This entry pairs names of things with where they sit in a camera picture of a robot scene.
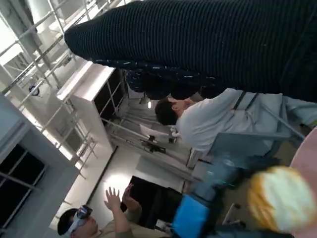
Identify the grey chair with castors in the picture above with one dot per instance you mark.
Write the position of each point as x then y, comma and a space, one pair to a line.
247, 143

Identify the pink bowl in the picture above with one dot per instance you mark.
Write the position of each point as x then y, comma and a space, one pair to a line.
309, 153

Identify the long toy bread loaf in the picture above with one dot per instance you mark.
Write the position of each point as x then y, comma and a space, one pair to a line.
280, 198

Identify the grey cabinet with dark windows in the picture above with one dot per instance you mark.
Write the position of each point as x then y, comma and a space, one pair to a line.
37, 153

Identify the white open shelf unit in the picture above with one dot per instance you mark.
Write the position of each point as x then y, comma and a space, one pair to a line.
84, 94

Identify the VR headset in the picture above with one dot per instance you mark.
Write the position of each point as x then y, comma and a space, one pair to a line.
80, 215

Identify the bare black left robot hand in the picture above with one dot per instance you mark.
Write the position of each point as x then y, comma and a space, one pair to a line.
193, 213

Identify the white paper sheet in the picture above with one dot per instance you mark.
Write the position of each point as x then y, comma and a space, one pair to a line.
151, 131

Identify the person wearing headset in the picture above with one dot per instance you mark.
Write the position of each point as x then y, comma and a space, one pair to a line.
119, 223

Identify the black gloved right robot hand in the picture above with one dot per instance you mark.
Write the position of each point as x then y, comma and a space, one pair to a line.
198, 37

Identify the black screen panel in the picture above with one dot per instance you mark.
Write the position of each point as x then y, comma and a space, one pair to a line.
153, 198

